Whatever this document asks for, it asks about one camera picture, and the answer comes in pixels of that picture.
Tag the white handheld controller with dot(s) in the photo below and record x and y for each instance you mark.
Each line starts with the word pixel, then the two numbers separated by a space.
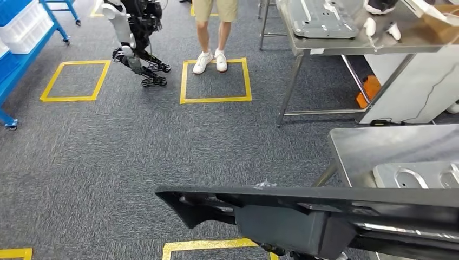
pixel 370 27
pixel 394 31

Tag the black power adapter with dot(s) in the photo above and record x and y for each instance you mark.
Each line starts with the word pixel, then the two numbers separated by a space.
pixel 380 122

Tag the black and white headset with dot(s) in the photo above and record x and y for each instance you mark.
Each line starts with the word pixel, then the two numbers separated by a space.
pixel 380 6

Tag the blue plastic bin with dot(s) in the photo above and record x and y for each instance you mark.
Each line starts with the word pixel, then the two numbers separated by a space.
pixel 7 66

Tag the person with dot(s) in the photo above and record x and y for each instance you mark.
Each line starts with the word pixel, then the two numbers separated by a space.
pixel 202 36

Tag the white plastic bin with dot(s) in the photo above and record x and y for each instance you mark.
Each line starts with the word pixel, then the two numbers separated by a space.
pixel 25 32

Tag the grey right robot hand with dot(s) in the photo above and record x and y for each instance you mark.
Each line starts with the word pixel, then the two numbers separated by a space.
pixel 265 185

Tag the black plastic plate frame part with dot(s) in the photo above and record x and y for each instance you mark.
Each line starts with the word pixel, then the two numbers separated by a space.
pixel 294 222

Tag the steel workbench table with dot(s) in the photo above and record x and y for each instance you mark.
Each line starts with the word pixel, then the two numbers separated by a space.
pixel 376 150
pixel 340 45

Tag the blue metal shelf rack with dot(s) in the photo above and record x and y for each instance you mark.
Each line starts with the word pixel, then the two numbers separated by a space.
pixel 21 68
pixel 71 14

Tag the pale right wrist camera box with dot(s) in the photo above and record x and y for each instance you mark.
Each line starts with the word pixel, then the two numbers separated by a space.
pixel 342 256

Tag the white board panel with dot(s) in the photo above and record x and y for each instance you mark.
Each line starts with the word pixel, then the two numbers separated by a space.
pixel 412 89

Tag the open brown cardboard box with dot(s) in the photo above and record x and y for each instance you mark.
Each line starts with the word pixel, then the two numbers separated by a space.
pixel 441 28

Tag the orange plastic object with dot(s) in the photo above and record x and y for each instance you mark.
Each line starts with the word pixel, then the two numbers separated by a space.
pixel 369 89

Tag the white and black humanoid robot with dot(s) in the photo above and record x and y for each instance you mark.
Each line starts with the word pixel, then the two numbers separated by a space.
pixel 122 28

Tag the grey stamped metal plate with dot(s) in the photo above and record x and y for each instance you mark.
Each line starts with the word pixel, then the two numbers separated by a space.
pixel 430 176
pixel 322 18

